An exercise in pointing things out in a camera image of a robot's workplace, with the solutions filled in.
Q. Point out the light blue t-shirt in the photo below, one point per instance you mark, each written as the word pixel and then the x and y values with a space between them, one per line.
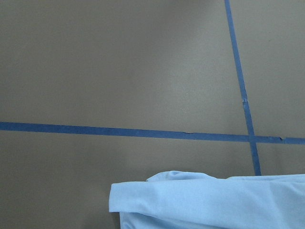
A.
pixel 188 200

